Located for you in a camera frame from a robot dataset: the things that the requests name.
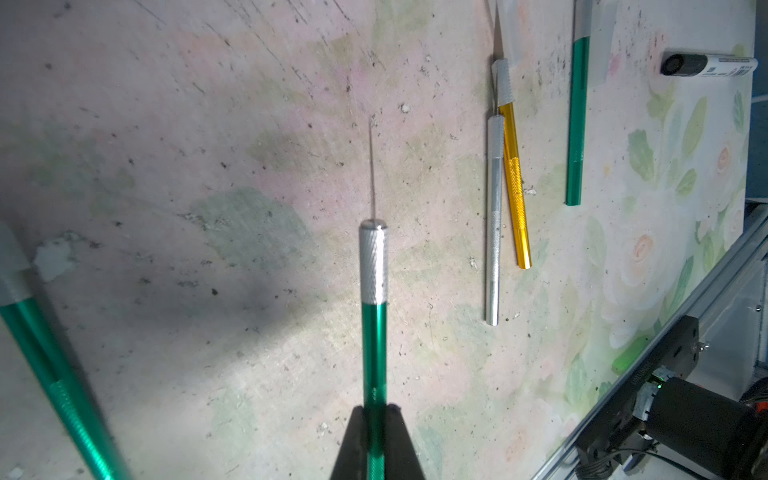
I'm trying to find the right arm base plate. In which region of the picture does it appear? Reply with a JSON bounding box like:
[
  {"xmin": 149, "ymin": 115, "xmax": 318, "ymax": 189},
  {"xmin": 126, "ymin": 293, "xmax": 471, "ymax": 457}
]
[{"xmin": 574, "ymin": 315, "xmax": 699, "ymax": 479}]

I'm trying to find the yellow carving knife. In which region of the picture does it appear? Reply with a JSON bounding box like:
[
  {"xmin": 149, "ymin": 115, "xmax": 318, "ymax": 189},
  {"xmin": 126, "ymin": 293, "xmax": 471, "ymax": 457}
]
[{"xmin": 492, "ymin": 1, "xmax": 532, "ymax": 270}]

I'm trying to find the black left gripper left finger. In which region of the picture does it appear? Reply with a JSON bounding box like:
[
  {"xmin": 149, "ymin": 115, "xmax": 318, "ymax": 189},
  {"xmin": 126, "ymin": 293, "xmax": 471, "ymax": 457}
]
[{"xmin": 330, "ymin": 406, "xmax": 368, "ymax": 480}]

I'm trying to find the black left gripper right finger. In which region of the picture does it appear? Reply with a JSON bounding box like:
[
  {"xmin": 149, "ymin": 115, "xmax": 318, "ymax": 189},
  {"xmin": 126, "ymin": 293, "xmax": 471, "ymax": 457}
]
[{"xmin": 384, "ymin": 404, "xmax": 425, "ymax": 480}]

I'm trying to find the dark green carving knife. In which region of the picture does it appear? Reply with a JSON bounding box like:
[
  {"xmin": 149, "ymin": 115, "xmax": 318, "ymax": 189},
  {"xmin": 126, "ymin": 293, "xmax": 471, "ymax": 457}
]
[{"xmin": 359, "ymin": 151, "xmax": 388, "ymax": 479}]

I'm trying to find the aluminium front rail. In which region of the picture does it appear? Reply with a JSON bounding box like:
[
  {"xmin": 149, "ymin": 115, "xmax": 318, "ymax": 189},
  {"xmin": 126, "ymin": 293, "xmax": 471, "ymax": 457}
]
[{"xmin": 538, "ymin": 202, "xmax": 767, "ymax": 479}]

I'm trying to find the black marker pen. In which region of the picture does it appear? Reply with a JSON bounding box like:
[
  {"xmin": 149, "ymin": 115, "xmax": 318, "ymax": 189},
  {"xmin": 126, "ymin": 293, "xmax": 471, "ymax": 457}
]
[{"xmin": 660, "ymin": 53, "xmax": 759, "ymax": 78}]

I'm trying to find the silver carving knife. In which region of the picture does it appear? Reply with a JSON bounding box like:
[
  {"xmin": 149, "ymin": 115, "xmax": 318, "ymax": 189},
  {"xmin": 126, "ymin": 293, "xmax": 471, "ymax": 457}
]
[{"xmin": 485, "ymin": 115, "xmax": 504, "ymax": 326}]

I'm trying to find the green knife row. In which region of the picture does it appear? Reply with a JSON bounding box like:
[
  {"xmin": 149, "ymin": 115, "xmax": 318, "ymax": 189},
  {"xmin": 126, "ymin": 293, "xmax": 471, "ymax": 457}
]
[{"xmin": 1, "ymin": 223, "xmax": 130, "ymax": 479}]

